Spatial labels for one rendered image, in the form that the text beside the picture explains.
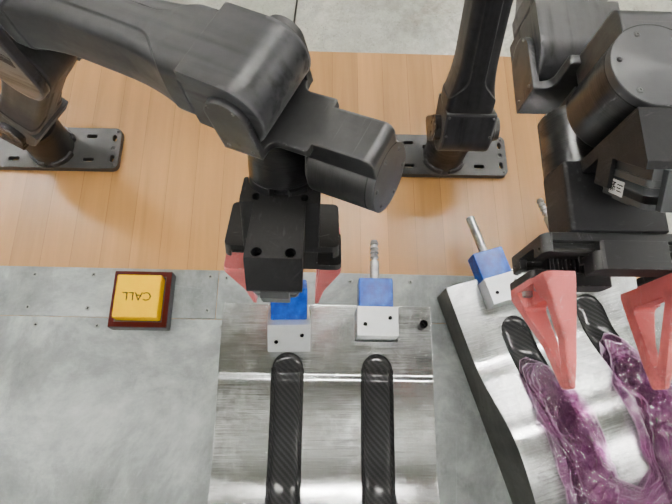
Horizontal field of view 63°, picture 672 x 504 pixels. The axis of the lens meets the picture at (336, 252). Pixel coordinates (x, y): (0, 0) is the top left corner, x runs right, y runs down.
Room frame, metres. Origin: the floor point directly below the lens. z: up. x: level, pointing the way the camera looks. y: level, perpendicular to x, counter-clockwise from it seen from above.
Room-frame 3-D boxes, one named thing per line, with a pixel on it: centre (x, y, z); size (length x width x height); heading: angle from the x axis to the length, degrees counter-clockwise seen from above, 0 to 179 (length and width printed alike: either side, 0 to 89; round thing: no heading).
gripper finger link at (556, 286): (0.10, -0.17, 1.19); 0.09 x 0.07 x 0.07; 7
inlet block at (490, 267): (0.26, -0.21, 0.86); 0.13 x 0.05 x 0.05; 24
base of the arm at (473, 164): (0.45, -0.15, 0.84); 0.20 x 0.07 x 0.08; 97
